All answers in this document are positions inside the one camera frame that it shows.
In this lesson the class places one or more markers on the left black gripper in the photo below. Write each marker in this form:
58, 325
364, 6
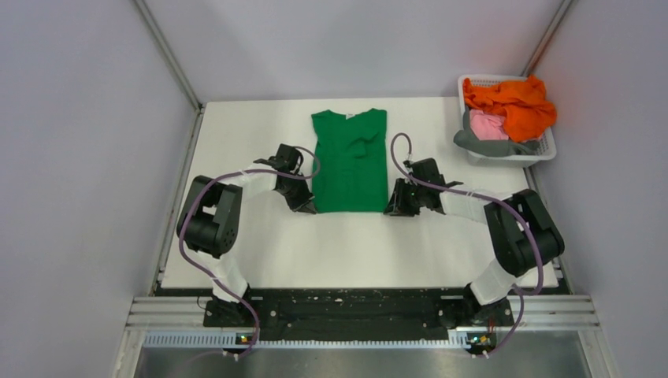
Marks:
304, 202

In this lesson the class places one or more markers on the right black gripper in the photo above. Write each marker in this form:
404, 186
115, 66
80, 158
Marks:
397, 206

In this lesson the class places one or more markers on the green t shirt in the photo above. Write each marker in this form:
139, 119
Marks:
351, 149

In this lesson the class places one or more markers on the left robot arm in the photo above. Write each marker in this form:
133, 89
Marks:
208, 226

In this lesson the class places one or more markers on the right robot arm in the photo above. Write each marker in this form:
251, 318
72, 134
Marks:
522, 232

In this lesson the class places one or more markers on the grey t shirt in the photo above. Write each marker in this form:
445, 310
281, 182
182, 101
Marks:
466, 140

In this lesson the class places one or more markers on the pink t shirt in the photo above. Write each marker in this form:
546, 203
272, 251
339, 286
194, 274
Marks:
487, 126

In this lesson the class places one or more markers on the white plastic basket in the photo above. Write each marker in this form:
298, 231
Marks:
547, 149

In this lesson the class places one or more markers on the orange t shirt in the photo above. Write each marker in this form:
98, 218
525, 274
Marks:
523, 103

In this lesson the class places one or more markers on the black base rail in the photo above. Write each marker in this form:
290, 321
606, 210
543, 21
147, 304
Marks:
348, 315

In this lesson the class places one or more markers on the left aluminium frame post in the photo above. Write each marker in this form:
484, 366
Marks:
167, 54

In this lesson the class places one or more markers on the aluminium frame post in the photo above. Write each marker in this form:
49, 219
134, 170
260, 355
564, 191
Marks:
561, 13
167, 54

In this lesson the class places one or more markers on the right aluminium frame post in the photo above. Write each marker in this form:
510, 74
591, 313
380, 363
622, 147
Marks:
561, 13

